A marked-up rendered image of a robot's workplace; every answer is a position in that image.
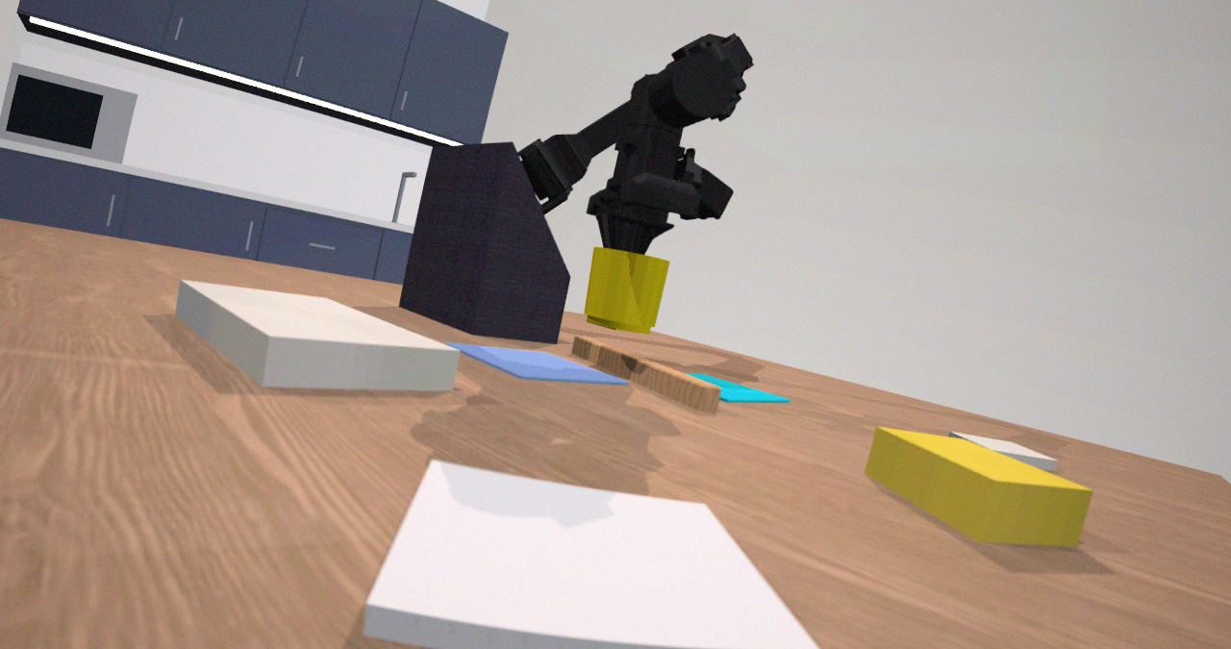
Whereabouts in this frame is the white flat box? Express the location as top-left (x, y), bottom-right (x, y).
top-left (364, 461), bottom-right (819, 649)
top-left (175, 280), bottom-right (460, 390)

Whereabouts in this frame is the yellow rectangular block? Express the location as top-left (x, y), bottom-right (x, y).
top-left (865, 426), bottom-right (1093, 547)

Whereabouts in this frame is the white flat square pad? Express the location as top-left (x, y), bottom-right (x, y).
top-left (948, 432), bottom-right (1057, 470)

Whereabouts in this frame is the yellow cup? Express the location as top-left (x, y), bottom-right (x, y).
top-left (583, 248), bottom-right (670, 335)

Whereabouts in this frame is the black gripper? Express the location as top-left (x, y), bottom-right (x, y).
top-left (586, 126), bottom-right (702, 255)

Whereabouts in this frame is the light brown wooden bar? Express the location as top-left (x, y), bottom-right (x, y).
top-left (571, 336), bottom-right (721, 413)

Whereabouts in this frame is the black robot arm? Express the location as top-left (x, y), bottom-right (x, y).
top-left (517, 33), bottom-right (753, 219)

